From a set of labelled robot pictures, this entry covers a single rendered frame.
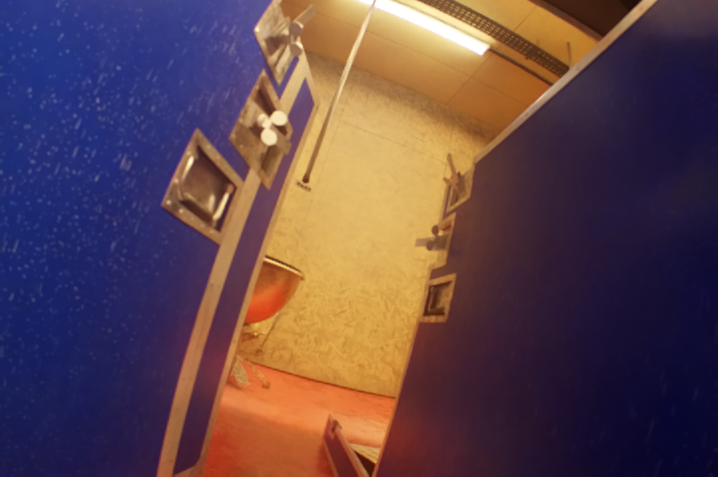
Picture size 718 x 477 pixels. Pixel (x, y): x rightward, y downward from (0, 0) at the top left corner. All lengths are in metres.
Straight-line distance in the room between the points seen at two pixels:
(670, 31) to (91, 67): 0.57
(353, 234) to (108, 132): 3.19
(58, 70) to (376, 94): 3.93
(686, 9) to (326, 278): 3.21
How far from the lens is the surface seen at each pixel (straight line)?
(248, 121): 0.56
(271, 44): 0.60
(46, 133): 0.32
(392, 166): 3.78
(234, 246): 0.58
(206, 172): 0.51
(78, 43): 0.33
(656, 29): 0.50
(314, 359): 3.34
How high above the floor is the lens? 0.52
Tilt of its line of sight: 19 degrees up
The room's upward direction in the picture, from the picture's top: 16 degrees clockwise
